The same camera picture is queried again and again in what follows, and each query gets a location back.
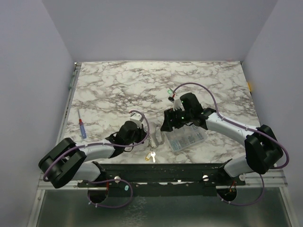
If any metal key organizer plate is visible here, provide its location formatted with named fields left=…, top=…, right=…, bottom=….
left=146, top=122, right=165, bottom=148

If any yellow tagged key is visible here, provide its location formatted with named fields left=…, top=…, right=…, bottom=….
left=145, top=152, right=156, bottom=163

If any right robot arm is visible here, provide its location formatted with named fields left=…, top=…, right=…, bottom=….
left=160, top=93, right=283, bottom=185

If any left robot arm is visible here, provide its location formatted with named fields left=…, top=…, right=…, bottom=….
left=38, top=121, right=149, bottom=189

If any clear plastic screw box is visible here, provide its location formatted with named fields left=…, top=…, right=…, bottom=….
left=164, top=125, right=207, bottom=152

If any blue red screwdriver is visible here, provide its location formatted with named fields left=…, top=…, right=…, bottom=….
left=77, top=109, right=87, bottom=139

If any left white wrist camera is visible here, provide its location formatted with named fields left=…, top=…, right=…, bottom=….
left=130, top=113, right=144, bottom=128

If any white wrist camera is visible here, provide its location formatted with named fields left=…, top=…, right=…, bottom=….
left=168, top=96, right=183, bottom=111
left=130, top=113, right=144, bottom=128

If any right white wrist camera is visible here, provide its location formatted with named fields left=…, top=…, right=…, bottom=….
left=168, top=96, right=183, bottom=111

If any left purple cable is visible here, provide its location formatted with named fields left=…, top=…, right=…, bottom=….
left=42, top=110, right=150, bottom=209

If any purple cable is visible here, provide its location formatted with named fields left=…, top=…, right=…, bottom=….
left=42, top=110, right=150, bottom=209
left=171, top=82, right=291, bottom=206

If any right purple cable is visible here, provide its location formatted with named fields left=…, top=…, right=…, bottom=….
left=171, top=82, right=291, bottom=206

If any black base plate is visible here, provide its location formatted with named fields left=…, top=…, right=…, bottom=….
left=75, top=163, right=247, bottom=197

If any aluminium frame rail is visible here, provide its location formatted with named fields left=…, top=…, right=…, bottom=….
left=39, top=169, right=288, bottom=190

